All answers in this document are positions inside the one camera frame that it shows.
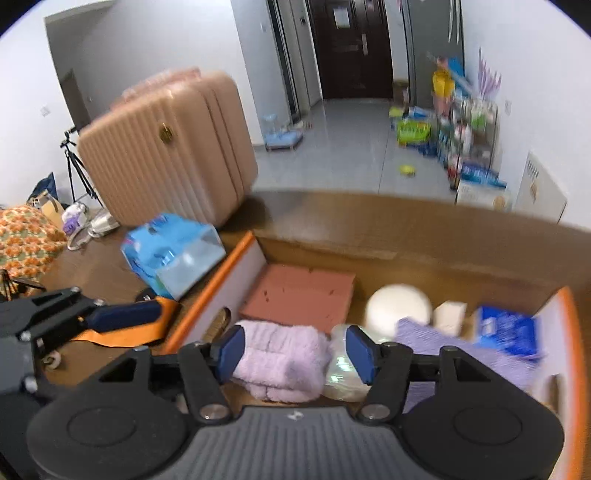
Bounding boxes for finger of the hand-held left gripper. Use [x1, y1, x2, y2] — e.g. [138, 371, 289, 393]
[0, 287, 163, 354]

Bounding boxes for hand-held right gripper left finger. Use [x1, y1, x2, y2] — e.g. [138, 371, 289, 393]
[99, 325, 246, 423]

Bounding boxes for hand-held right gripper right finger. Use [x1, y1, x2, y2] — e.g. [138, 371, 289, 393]
[346, 325, 492, 426]

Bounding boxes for orange strap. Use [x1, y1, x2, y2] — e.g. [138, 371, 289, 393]
[69, 298, 181, 348]

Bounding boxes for cardboard box with orange edges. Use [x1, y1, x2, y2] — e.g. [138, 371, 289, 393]
[164, 231, 583, 480]

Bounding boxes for clear plastic bag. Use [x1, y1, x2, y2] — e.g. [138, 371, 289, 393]
[323, 323, 370, 402]

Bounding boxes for white round ball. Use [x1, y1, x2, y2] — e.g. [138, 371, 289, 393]
[366, 284, 434, 340]

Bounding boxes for large blue tissue package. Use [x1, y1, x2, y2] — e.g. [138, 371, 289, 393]
[121, 213, 227, 300]

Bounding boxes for reddish pink foam block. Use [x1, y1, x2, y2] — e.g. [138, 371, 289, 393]
[239, 264, 357, 334]

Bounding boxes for small white box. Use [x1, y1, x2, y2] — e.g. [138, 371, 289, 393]
[433, 300, 468, 337]

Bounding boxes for purple checked cloth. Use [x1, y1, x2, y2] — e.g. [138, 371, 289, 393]
[394, 316, 536, 411]

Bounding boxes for white and purple bag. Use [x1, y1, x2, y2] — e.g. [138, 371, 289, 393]
[62, 202, 90, 235]

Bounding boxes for orange floral cushion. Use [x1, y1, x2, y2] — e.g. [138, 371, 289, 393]
[0, 205, 68, 296]

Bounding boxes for brown paper bag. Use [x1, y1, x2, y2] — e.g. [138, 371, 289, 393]
[41, 191, 65, 229]

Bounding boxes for small blue tissue pack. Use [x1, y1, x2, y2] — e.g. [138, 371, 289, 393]
[473, 305, 541, 361]

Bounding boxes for dark blue bag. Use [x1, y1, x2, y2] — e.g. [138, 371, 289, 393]
[28, 173, 58, 208]

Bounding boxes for pink ribbed suitcase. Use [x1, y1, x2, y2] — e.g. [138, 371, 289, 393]
[76, 67, 259, 229]

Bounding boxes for black tripod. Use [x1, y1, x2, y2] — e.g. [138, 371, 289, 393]
[60, 127, 100, 204]

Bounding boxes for white printed carton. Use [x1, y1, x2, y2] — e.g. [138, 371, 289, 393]
[455, 178, 513, 212]

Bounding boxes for blue plastic package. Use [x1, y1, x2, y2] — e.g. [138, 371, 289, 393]
[462, 161, 499, 182]

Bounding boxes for green plastic basket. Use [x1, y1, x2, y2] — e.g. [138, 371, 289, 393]
[397, 117, 432, 146]

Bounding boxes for white flat board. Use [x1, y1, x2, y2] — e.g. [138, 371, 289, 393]
[515, 150, 568, 222]

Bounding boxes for yellow bag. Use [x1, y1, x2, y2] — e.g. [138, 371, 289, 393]
[431, 69, 455, 95]

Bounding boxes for dark brown door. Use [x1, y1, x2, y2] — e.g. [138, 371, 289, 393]
[307, 0, 393, 100]

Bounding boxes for purple decorative sticks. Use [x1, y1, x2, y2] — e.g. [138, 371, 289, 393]
[477, 46, 502, 99]

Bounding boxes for grey tall cabinet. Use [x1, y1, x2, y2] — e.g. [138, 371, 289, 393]
[404, 0, 465, 109]

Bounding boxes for wire storage rack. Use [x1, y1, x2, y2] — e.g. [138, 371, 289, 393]
[434, 88, 499, 190]

